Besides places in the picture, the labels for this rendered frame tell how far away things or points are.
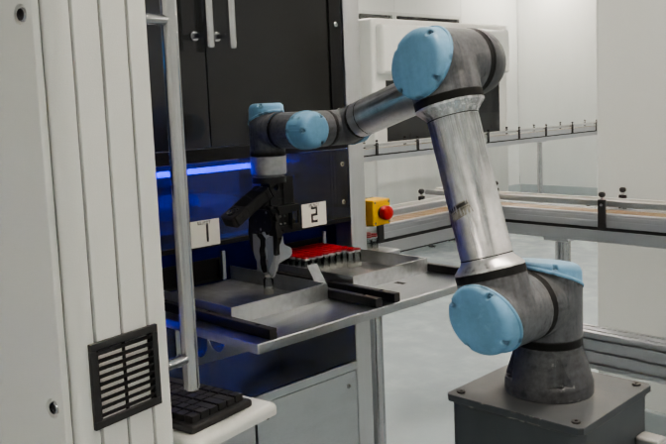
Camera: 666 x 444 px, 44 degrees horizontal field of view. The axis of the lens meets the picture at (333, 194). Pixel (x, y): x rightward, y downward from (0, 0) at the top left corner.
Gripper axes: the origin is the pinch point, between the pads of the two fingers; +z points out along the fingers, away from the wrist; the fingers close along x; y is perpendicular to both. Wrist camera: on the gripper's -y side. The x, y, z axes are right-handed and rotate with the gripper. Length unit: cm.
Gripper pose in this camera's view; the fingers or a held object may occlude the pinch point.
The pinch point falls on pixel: (266, 271)
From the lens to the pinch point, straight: 176.2
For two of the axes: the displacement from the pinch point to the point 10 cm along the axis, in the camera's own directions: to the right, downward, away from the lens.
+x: -7.0, -0.5, 7.1
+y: 7.1, -1.1, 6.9
